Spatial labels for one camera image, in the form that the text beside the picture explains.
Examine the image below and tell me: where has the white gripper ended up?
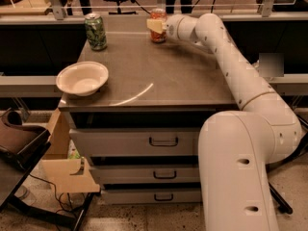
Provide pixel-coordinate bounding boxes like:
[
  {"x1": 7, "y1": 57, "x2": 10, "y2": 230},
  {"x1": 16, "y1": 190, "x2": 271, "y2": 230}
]
[{"x1": 146, "y1": 14, "x2": 198, "y2": 43}]

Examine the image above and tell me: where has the orange coke can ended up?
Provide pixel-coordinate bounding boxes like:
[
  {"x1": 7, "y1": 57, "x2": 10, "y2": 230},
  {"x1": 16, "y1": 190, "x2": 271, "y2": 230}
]
[{"x1": 150, "y1": 8, "x2": 167, "y2": 43}]

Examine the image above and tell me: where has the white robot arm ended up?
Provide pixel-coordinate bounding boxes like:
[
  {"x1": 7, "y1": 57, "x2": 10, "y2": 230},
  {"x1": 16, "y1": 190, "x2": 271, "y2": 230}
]
[{"x1": 147, "y1": 13, "x2": 302, "y2": 231}]

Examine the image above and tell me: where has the green soda can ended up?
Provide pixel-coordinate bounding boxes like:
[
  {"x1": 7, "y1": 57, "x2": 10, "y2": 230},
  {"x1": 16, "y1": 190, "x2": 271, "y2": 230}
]
[{"x1": 85, "y1": 13, "x2": 107, "y2": 51}]

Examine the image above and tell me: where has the white paper bowl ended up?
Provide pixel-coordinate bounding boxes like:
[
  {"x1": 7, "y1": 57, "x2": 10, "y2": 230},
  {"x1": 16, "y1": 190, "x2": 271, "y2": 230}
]
[{"x1": 56, "y1": 62, "x2": 109, "y2": 96}]

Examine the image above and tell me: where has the metal railing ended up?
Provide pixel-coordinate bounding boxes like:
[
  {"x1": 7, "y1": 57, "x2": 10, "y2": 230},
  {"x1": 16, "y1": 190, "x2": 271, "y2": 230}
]
[{"x1": 0, "y1": 0, "x2": 308, "y2": 24}]

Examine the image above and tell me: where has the grey drawer cabinet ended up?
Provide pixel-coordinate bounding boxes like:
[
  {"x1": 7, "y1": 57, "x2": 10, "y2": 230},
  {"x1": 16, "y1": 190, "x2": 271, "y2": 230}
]
[{"x1": 59, "y1": 20, "x2": 236, "y2": 192}]

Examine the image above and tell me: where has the top grey drawer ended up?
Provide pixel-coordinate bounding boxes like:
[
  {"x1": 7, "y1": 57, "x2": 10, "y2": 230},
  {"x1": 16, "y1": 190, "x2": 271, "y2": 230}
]
[{"x1": 69, "y1": 128, "x2": 198, "y2": 157}]

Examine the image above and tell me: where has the grey drawer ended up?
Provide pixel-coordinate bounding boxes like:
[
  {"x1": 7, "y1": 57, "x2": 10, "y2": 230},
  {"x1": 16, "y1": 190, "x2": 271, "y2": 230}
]
[
  {"x1": 69, "y1": 128, "x2": 198, "y2": 157},
  {"x1": 101, "y1": 188, "x2": 202, "y2": 205},
  {"x1": 90, "y1": 165, "x2": 199, "y2": 185}
]

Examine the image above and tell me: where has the middle grey drawer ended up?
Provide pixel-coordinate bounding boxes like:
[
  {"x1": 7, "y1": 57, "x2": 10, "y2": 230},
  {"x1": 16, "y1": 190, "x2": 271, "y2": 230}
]
[{"x1": 90, "y1": 165, "x2": 199, "y2": 185}]

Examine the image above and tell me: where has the bottom grey drawer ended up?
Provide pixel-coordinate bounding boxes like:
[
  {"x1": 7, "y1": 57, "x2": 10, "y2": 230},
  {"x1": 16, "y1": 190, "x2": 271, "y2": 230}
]
[{"x1": 101, "y1": 188, "x2": 202, "y2": 205}]

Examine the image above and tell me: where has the cardboard box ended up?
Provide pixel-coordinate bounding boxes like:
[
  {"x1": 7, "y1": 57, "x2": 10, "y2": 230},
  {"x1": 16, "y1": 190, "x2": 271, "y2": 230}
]
[{"x1": 41, "y1": 109, "x2": 100, "y2": 193}]

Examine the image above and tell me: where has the black chair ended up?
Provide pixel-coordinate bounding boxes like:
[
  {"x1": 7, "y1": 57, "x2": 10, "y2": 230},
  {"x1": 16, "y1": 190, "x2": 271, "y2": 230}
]
[{"x1": 0, "y1": 109, "x2": 93, "y2": 231}]

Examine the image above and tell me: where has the black metal stand leg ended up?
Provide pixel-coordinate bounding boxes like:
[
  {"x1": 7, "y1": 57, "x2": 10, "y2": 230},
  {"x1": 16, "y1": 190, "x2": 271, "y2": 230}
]
[{"x1": 267, "y1": 115, "x2": 308, "y2": 215}]

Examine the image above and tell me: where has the black cable on floor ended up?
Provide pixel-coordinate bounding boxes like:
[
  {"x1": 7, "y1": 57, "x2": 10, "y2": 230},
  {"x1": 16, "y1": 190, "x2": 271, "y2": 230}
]
[{"x1": 29, "y1": 172, "x2": 85, "y2": 214}]

